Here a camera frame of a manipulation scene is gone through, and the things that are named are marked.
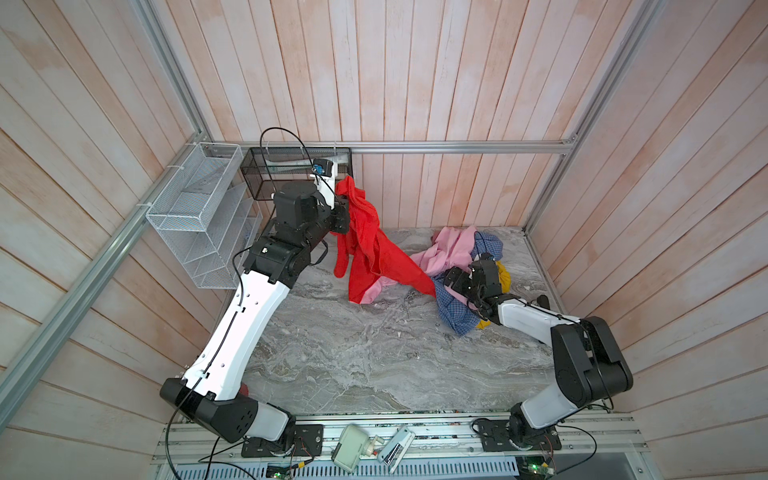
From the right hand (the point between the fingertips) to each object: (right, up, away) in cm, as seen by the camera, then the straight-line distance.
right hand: (455, 276), depth 95 cm
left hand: (-33, +19, -30) cm, 48 cm away
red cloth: (-27, +7, -22) cm, 36 cm away
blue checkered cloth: (0, -12, -7) cm, 14 cm away
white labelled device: (-21, -40, -25) cm, 52 cm away
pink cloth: (-1, +8, 0) cm, 9 cm away
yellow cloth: (+19, -3, +5) cm, 20 cm away
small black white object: (+29, -8, 0) cm, 30 cm away
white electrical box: (-31, -38, -26) cm, 56 cm away
